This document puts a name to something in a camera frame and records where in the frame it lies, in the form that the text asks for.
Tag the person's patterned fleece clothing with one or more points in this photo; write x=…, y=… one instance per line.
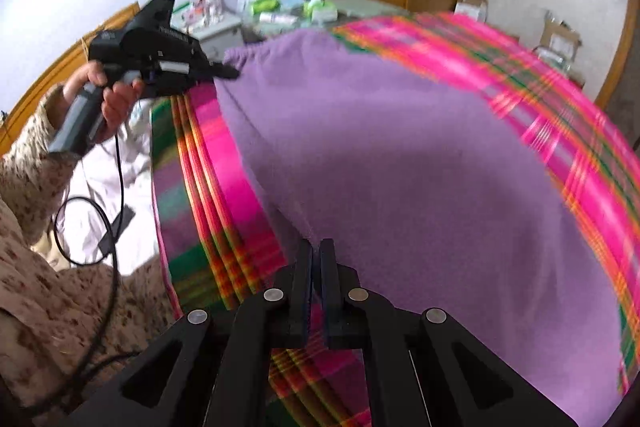
x=50, y=307

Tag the green tissue pack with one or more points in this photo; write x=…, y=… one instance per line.
x=264, y=3

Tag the pink plaid blanket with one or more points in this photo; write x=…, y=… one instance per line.
x=210, y=187

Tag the small white box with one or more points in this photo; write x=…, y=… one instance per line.
x=470, y=7

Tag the person's left forearm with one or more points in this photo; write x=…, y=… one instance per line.
x=30, y=167

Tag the green tissue box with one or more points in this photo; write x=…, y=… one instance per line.
x=320, y=9

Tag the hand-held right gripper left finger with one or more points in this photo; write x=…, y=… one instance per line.
x=300, y=297

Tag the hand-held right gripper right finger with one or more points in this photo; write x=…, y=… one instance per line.
x=330, y=297

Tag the brown cardboard box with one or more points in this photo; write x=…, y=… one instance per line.
x=560, y=34

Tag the white tube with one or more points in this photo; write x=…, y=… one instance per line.
x=275, y=18

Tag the white nightstand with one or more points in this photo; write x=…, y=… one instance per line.
x=220, y=37

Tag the wooden headboard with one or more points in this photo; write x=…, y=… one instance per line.
x=45, y=72

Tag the flat black device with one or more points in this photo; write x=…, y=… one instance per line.
x=116, y=229

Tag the white bedding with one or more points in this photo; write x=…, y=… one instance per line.
x=135, y=177

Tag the purple fleece pants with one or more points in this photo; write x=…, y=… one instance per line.
x=400, y=182

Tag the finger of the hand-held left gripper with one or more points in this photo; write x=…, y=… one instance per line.
x=222, y=71

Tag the cluster of small bottles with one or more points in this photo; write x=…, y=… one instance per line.
x=210, y=7

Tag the glass-topped desk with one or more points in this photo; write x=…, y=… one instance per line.
x=360, y=4

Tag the person's left hand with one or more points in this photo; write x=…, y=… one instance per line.
x=120, y=102

